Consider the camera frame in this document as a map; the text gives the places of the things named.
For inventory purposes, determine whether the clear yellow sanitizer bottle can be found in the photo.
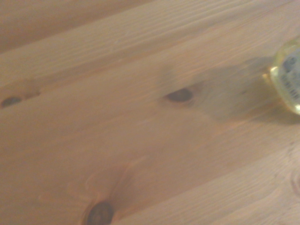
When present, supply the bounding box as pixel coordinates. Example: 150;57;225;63
269;38;300;116

